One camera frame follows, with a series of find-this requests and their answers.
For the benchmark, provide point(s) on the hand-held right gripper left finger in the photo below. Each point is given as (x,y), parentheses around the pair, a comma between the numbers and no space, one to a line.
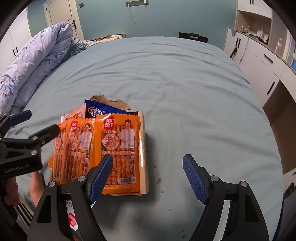
(101,178)

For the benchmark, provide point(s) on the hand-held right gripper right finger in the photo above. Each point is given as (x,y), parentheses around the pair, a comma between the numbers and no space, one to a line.
(194,178)

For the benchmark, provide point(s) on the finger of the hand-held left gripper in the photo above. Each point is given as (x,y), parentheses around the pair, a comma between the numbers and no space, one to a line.
(46,133)
(20,116)

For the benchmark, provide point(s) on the pink snack packet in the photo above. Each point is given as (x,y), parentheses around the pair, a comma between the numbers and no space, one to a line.
(75,113)

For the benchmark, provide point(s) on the person's left hand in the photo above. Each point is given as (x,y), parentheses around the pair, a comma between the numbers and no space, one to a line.
(10,192)

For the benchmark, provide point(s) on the person's bare leg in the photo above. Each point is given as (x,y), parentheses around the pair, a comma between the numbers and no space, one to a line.
(37,187)

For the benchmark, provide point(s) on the white red snack packet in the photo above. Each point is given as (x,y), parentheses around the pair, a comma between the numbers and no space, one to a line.
(71,216)

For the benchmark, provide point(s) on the blue floral duvet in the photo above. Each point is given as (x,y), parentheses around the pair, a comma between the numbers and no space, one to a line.
(34,60)

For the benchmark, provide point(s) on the blue snack packet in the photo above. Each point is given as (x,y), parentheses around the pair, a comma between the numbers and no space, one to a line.
(101,109)

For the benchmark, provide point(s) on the brown cardboard flap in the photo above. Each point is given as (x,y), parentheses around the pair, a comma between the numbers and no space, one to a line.
(111,100)

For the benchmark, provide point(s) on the white wardrobe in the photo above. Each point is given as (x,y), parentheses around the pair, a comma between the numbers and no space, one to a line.
(13,39)

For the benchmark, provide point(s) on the black chair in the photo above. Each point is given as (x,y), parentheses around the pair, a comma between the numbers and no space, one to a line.
(288,213)

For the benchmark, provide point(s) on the large brown cardboard box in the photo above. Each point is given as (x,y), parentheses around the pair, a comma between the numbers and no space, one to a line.
(282,125)

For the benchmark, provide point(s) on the white door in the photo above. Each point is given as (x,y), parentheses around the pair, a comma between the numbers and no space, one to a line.
(62,14)

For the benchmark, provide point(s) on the white cabinet unit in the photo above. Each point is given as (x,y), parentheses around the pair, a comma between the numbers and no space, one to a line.
(261,46)

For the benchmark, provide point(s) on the clear plastic bottle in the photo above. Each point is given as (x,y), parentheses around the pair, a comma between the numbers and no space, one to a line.
(278,45)

